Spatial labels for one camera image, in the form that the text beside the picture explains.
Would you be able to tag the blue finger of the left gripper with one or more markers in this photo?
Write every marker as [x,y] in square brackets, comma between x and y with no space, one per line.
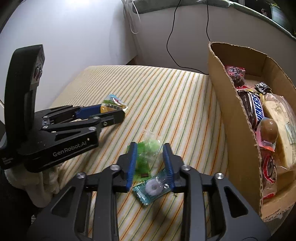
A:
[87,111]
[110,118]

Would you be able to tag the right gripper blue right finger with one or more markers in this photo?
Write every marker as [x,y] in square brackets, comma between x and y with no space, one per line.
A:
[213,209]

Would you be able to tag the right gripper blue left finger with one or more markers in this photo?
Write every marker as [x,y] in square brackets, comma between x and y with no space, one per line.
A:
[85,209]

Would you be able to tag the yellow jelly cup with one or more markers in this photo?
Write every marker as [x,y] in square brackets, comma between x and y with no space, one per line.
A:
[112,103]

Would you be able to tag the green clear candy bag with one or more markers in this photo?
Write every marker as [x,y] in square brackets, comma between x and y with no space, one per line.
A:
[147,151]

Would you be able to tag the teal mint candy wrapper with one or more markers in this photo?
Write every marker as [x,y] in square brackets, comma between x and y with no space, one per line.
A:
[152,189]

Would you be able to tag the bread loaf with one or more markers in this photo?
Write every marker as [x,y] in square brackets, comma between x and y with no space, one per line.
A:
[277,108]

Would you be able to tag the black white snack wrapper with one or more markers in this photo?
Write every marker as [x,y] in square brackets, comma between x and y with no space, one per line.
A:
[262,88]

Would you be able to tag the white gloved hand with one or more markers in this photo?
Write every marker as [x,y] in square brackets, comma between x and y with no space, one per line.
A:
[40,186]

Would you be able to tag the open cardboard box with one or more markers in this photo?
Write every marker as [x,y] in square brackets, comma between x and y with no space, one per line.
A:
[243,150]

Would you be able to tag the striped yellow table cloth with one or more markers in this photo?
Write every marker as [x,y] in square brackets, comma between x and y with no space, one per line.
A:
[178,106]

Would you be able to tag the potted spider plant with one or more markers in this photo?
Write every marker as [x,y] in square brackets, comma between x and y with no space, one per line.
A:
[279,17]

